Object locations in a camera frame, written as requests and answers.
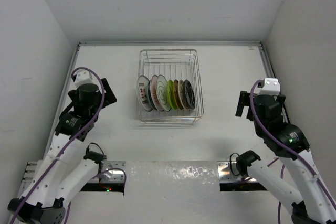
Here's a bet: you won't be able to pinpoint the white plate orange sunburst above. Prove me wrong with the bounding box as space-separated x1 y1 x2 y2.
151 75 164 112

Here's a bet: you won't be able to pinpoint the beige cream plate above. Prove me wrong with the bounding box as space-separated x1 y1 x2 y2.
178 80 188 110

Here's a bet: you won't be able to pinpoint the white plate green rim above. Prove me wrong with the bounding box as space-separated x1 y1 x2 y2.
156 74 171 112

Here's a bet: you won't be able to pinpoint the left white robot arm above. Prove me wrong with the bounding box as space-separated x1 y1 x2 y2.
7 74 117 223

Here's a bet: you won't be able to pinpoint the silver wire dish rack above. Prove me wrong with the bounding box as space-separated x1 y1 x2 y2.
137 49 204 126

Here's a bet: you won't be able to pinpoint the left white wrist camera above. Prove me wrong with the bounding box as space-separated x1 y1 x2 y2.
72 70 93 89

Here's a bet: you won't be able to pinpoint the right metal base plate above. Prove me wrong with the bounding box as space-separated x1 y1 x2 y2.
217 161 257 184

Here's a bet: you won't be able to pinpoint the teal blue patterned plate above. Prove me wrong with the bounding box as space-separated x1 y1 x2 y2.
147 81 157 111

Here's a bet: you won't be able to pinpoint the white plate red characters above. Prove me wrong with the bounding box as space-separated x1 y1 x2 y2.
136 75 153 112

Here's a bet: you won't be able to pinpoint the lime green plate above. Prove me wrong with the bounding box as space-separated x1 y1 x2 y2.
167 80 177 110

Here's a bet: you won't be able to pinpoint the black patterned plate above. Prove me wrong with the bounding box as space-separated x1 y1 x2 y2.
184 80 195 110

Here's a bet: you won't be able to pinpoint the metal base plate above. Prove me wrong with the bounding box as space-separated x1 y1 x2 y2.
90 161 127 184
217 161 257 184

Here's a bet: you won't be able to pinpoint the mustard yellow plate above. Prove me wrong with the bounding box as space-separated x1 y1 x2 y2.
173 79 183 110

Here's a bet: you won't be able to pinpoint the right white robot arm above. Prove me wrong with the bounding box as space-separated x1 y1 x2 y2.
236 91 335 223

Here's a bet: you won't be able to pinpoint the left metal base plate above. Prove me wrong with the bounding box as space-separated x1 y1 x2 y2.
90 161 127 184

